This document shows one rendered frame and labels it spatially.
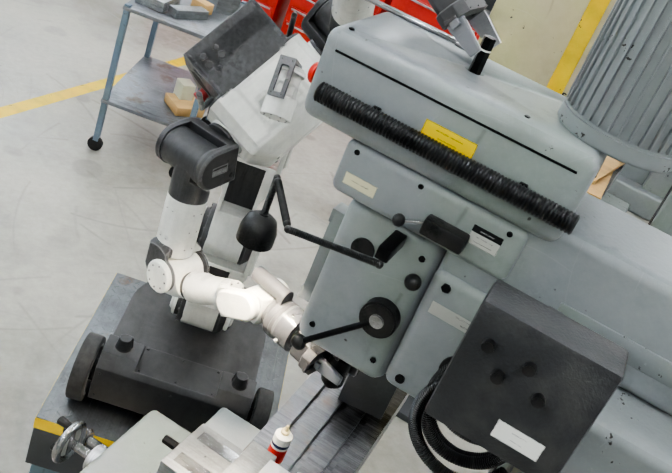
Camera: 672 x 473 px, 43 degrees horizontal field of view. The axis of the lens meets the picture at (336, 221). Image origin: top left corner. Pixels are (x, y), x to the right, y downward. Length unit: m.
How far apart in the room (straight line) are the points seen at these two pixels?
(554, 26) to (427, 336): 1.87
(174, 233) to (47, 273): 1.92
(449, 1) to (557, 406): 0.64
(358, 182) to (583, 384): 0.51
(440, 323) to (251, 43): 0.77
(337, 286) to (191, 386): 1.08
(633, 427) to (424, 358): 0.36
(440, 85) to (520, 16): 1.87
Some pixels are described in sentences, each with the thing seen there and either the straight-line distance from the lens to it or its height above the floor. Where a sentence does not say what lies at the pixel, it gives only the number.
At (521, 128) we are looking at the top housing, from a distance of 1.30.
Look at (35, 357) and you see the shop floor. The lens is 3.38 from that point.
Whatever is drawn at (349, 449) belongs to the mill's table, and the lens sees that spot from 2.06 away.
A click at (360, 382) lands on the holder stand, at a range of 2.12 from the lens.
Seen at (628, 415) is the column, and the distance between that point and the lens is 1.41.
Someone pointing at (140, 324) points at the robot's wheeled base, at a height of 0.57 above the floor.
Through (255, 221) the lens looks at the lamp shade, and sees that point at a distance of 1.54.
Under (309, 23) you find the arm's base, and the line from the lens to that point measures 1.94.
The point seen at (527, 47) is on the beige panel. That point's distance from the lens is 3.18.
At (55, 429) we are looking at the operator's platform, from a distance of 2.61.
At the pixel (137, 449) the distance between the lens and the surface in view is 2.16.
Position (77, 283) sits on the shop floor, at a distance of 3.76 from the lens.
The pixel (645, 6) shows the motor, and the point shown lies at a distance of 1.30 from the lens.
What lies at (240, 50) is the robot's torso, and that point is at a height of 1.64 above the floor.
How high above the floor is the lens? 2.26
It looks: 28 degrees down
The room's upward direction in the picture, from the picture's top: 23 degrees clockwise
